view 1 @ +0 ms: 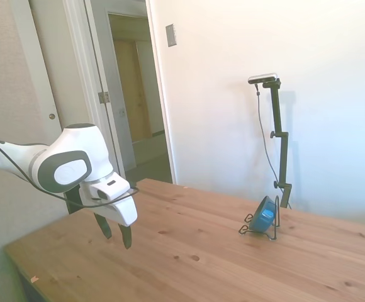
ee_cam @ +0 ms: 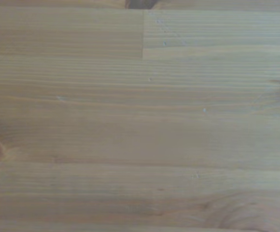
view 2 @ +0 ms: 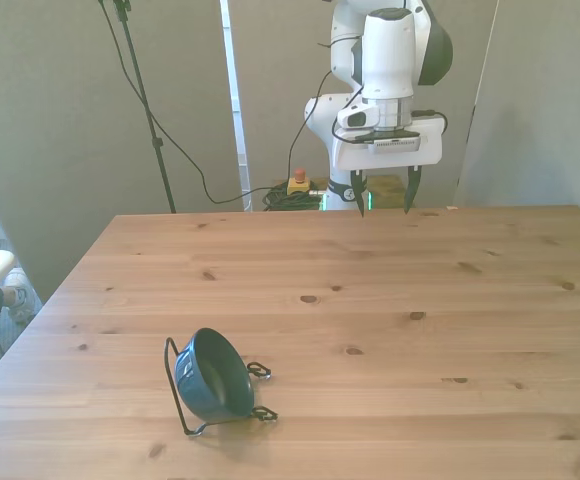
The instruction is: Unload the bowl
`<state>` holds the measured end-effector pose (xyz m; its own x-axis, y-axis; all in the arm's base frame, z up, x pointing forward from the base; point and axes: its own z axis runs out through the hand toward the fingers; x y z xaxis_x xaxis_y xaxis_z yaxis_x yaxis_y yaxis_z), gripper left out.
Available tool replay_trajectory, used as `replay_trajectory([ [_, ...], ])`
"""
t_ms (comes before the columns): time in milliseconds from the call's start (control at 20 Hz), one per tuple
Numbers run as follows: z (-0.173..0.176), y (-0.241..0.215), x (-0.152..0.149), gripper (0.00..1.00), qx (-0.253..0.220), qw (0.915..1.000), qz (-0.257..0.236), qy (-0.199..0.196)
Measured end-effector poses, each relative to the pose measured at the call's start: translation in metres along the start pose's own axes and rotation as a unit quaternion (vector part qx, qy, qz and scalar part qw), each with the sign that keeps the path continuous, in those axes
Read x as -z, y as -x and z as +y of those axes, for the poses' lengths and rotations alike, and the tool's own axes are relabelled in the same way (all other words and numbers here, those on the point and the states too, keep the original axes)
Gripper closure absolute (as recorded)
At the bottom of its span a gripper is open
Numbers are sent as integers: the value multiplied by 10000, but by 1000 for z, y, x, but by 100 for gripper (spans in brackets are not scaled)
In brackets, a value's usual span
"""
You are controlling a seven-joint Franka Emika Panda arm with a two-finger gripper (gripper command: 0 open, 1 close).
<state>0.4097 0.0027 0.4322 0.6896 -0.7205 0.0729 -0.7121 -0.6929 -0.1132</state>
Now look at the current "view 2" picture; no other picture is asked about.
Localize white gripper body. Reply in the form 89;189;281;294
330;113;445;171

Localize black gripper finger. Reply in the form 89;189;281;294
350;169;370;219
403;165;422;216

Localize dark blue ceramic bowl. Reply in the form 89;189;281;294
174;326;256;423

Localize yellow emergency stop button box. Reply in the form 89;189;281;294
286;168;312;196

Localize white sneaker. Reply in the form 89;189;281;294
3;268;35;324

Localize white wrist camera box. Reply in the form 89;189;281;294
336;104;381;131

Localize coiled black cable bundle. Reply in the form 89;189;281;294
261;183;324;212

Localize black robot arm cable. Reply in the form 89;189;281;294
286;39;366;182

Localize white divider frame strip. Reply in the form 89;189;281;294
218;0;253;212

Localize black tripod cable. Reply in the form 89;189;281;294
100;0;251;205

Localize black camera tripod stand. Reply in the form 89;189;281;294
97;0;178;214

